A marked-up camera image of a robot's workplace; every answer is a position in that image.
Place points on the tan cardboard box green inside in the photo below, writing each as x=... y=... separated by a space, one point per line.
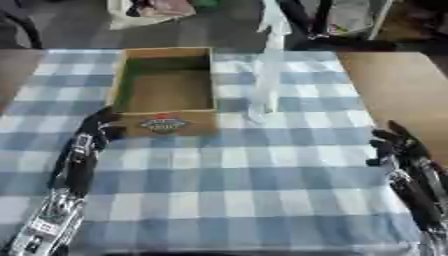
x=166 y=91

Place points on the person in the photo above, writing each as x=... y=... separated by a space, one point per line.
x=306 y=16

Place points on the white bag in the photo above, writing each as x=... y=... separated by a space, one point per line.
x=149 y=13

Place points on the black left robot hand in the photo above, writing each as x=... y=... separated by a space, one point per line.
x=81 y=160

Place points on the person's hand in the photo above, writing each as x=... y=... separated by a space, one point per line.
x=274 y=20

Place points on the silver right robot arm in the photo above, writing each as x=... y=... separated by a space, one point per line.
x=434 y=241

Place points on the white frame stand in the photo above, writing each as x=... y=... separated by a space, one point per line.
x=379 y=18

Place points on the black chair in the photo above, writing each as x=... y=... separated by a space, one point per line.
x=20 y=23

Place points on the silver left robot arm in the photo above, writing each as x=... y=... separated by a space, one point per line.
x=49 y=223

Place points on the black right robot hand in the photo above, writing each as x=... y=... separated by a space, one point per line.
x=408 y=156

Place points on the clear plastic bottle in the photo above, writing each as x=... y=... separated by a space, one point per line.
x=265 y=86

